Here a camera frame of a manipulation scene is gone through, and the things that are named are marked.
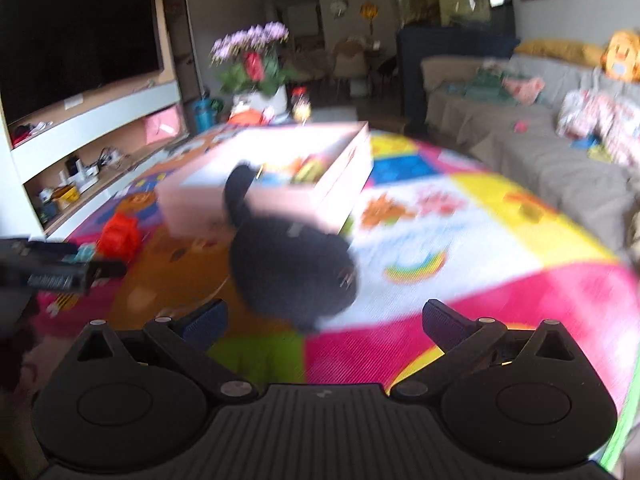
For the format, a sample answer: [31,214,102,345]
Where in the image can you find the yellow pillow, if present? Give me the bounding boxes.
[515,39,608,68]

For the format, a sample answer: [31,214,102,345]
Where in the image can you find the black plush toy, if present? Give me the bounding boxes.
[222,162,360,333]

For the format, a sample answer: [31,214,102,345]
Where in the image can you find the yellow small box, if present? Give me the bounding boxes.
[52,185,81,211]

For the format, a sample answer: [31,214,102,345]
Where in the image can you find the cartoon printed blanket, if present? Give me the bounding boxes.
[35,122,636,461]

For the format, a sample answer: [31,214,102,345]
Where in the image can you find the black flat television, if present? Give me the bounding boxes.
[0,0,166,126]

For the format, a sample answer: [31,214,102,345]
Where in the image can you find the potted purple orchid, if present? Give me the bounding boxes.
[210,21,296,111]

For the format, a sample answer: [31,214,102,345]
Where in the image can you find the blue tumbler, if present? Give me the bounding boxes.
[192,99,216,131]

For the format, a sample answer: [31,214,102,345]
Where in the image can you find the grey covered sofa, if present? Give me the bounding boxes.
[420,52,640,261]

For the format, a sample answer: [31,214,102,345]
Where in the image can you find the white wooden television cabinet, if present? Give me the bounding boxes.
[0,0,193,241]

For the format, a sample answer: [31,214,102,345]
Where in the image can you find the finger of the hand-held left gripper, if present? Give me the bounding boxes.
[0,259,127,296]
[0,239,80,262]

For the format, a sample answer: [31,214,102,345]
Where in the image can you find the red lidded clear jar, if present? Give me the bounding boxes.
[290,87,312,123]

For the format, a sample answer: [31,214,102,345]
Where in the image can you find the orange round toy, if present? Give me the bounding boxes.
[229,107,266,126]

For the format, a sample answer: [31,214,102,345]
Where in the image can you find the dark blue cabinet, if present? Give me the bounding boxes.
[396,25,521,126]

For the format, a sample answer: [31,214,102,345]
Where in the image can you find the white charging device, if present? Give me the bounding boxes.
[65,157,98,181]

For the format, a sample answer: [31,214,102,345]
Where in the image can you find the white pink cloth pile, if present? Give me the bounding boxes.
[556,89,640,166]

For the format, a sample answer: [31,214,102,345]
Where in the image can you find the pink bag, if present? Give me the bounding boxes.
[144,107,182,143]

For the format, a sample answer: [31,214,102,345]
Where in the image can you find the colourful small toy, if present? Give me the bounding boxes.
[572,137,613,161]

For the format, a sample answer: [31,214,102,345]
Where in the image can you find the white cardboard box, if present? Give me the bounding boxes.
[157,121,375,238]

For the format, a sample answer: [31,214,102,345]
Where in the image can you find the red toy figure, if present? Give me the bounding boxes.
[97,212,143,263]

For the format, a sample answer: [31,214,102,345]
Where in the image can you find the glass fish tank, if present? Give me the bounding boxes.
[400,0,516,28]

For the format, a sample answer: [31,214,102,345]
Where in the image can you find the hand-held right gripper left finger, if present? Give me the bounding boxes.
[77,299,260,402]

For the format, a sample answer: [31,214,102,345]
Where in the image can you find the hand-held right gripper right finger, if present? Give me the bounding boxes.
[390,299,576,402]

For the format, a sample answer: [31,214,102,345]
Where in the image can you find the beige dining chair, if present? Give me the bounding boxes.
[332,41,368,93]

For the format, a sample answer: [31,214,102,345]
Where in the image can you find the green clothes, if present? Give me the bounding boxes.
[462,67,506,98]

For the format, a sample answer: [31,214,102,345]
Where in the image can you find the yellow duck plush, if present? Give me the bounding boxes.
[600,30,640,83]

